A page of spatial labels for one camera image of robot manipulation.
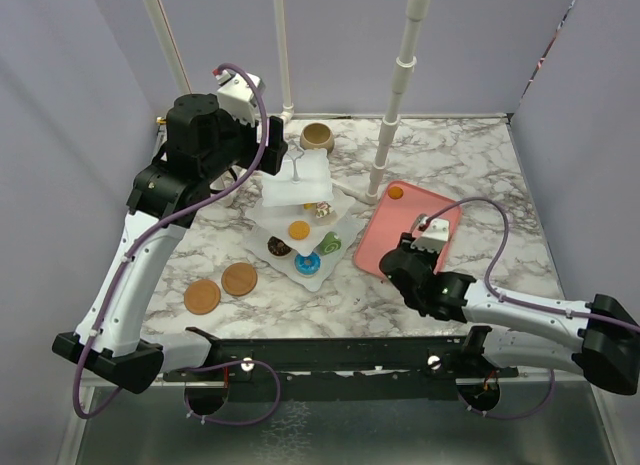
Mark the orange cookie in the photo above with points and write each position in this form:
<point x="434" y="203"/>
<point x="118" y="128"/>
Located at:
<point x="395" y="192"/>

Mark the yellow round biscuit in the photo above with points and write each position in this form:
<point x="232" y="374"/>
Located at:
<point x="299" y="230"/>

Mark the blue frosted donut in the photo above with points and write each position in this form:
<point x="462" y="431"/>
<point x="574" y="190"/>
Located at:
<point x="307" y="266"/>

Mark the white tiered serving stand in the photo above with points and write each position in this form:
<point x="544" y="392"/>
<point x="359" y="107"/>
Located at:
<point x="304" y="177"/>

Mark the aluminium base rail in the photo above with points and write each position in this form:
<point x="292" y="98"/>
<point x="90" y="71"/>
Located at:
<point x="470" y="356"/>

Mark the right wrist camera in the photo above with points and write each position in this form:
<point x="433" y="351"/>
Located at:
<point x="432" y="234"/>

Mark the beige ceramic cup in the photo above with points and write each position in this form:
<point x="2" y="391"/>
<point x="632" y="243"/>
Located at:
<point x="317" y="136"/>

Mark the pink serving tray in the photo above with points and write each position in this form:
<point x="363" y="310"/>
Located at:
<point x="390" y="219"/>

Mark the wooden coaster near edge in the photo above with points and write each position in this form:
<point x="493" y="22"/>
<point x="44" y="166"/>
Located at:
<point x="202" y="296"/>

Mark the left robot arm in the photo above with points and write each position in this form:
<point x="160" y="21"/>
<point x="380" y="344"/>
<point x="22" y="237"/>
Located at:
<point x="206" y="136"/>

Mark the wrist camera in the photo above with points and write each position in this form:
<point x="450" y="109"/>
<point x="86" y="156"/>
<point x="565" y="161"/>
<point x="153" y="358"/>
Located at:
<point x="432" y="234"/>
<point x="235" y="97"/>

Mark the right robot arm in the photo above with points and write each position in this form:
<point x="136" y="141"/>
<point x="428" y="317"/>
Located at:
<point x="597" y="339"/>

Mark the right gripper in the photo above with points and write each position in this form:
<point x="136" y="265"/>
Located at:
<point x="405" y="242"/>

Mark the white pvc frame left pole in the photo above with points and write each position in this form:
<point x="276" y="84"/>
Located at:
<point x="160" y="22"/>

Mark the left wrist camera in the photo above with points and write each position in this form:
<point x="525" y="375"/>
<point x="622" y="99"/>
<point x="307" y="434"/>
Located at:
<point x="235" y="97"/>

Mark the wooden coaster near stand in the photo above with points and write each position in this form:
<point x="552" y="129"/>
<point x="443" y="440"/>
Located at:
<point x="239" y="279"/>

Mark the white pvc frame middle pole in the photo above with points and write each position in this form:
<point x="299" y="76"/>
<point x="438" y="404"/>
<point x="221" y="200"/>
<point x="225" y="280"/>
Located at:
<point x="282" y="47"/>

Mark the chocolate donut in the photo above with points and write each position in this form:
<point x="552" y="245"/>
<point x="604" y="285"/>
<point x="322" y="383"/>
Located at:
<point x="277" y="247"/>

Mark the white pvc frame right pole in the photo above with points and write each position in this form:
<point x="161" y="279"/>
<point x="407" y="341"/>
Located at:
<point x="405" y="62"/>

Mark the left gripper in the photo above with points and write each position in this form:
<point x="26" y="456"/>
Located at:
<point x="270" y="160"/>

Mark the chocolate swiss roll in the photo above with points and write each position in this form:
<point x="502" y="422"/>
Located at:
<point x="323" y="212"/>

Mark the white pvc frame pole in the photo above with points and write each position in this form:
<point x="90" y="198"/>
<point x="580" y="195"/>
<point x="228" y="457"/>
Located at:
<point x="282" y="47"/>
<point x="405" y="62"/>
<point x="160" y="22"/>

